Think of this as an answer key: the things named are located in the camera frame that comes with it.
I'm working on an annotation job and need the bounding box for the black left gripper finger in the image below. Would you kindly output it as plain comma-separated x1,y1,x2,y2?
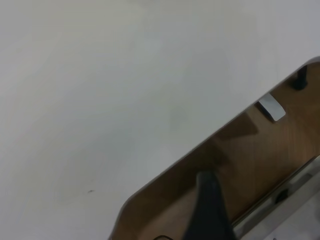
181,169,238,240

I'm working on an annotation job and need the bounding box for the black table foot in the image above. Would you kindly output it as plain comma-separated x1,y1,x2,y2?
290,64,309,91

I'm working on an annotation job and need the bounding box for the silver metal frame rail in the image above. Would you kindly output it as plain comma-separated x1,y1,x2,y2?
231,154,320,240

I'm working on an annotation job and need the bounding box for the white table leg bracket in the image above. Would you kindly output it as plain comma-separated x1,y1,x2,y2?
256,93,287,123

